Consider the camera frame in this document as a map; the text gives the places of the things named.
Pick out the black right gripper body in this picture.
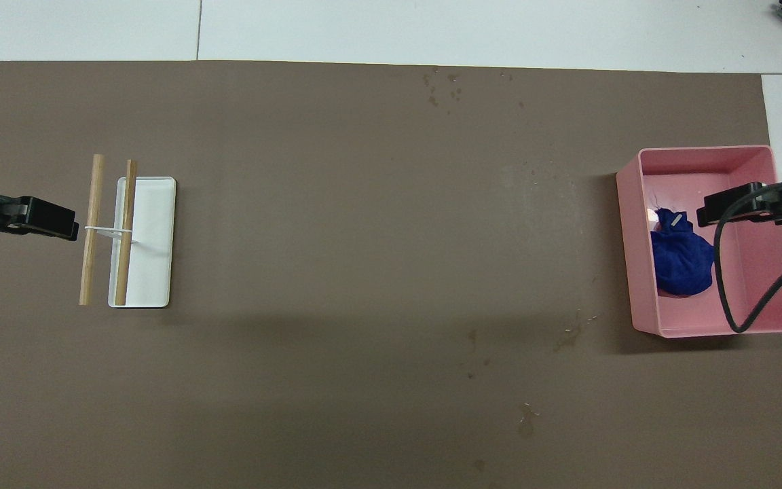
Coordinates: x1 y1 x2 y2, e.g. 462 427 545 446
715 181 782 225

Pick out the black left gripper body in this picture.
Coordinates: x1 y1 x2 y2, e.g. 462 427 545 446
0 194 62 238

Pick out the blue towel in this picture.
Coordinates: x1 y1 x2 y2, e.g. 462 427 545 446
650 207 715 298

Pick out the pink plastic bin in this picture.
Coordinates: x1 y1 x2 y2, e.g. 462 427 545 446
616 145 782 339

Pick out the brown table mat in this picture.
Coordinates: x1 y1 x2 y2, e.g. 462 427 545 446
0 60 782 489

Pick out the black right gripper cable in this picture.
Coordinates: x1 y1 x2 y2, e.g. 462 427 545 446
713 178 782 333

